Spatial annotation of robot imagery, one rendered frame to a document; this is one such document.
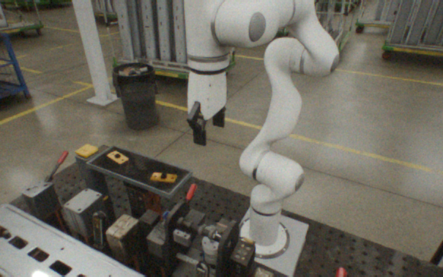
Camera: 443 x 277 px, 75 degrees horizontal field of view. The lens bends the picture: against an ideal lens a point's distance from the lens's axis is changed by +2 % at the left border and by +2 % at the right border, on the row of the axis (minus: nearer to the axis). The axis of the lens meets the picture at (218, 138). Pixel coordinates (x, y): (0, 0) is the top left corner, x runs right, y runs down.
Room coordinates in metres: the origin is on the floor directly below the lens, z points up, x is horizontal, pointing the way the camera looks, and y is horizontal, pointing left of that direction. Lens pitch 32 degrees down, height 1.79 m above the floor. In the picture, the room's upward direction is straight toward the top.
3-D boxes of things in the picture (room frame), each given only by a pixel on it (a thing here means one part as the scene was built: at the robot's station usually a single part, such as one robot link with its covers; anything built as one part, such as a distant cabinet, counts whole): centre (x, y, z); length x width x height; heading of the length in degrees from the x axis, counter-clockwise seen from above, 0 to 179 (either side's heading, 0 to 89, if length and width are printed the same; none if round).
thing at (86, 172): (0.93, 0.52, 0.92); 0.08 x 0.08 x 0.44; 63
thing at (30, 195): (0.82, 0.68, 0.88); 0.11 x 0.10 x 0.36; 153
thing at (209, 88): (0.58, 0.02, 1.55); 0.10 x 0.07 x 0.11; 153
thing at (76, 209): (0.70, 0.45, 0.90); 0.13 x 0.10 x 0.41; 153
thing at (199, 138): (0.53, 0.05, 1.47); 0.03 x 0.03 x 0.07; 63
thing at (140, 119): (3.26, 1.00, 0.36); 0.54 x 0.50 x 0.73; 152
